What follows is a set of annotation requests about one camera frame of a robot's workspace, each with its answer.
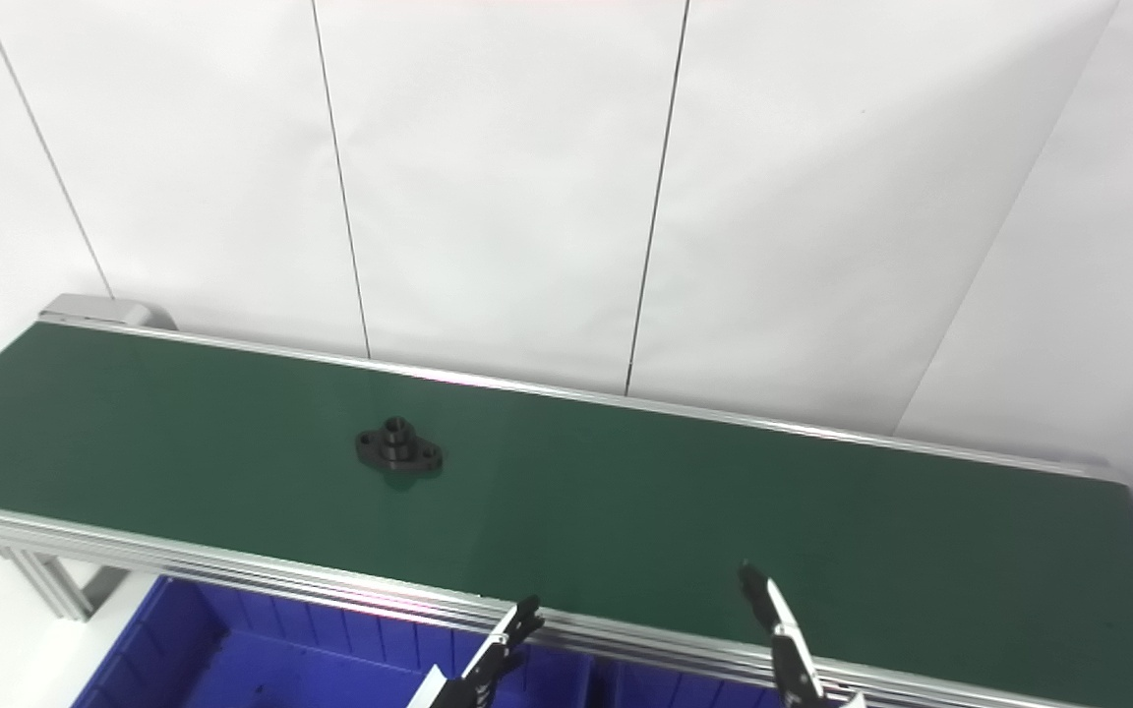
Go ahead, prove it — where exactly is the black flange part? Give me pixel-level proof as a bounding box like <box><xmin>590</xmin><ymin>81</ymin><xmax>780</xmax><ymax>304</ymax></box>
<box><xmin>355</xmin><ymin>417</ymin><xmax>445</xmax><ymax>479</ymax></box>

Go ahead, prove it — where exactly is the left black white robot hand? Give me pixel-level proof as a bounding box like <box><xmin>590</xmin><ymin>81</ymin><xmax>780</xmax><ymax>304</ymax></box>
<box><xmin>407</xmin><ymin>595</ymin><xmax>545</xmax><ymax>708</ymax></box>

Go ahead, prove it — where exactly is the grey conveyor end housing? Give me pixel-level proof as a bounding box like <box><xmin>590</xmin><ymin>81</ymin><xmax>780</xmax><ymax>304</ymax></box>
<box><xmin>38</xmin><ymin>293</ymin><xmax>178</xmax><ymax>332</ymax></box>

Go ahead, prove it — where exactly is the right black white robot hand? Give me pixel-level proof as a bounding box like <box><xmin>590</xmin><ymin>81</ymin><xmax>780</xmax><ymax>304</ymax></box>
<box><xmin>739</xmin><ymin>560</ymin><xmax>867</xmax><ymax>708</ymax></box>

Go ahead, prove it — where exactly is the green conveyor belt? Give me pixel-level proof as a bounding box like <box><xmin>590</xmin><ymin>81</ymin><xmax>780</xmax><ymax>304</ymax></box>
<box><xmin>0</xmin><ymin>313</ymin><xmax>1133</xmax><ymax>708</ymax></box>
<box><xmin>0</xmin><ymin>323</ymin><xmax>1133</xmax><ymax>708</ymax></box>

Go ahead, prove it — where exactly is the blue plastic bin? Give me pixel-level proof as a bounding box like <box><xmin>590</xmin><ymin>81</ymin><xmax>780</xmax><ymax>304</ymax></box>
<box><xmin>591</xmin><ymin>657</ymin><xmax>796</xmax><ymax>708</ymax></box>
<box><xmin>70</xmin><ymin>575</ymin><xmax>595</xmax><ymax>708</ymax></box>

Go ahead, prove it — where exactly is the aluminium conveyor leg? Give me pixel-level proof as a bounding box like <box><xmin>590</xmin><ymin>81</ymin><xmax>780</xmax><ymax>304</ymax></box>
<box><xmin>4</xmin><ymin>544</ymin><xmax>132</xmax><ymax>622</ymax></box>

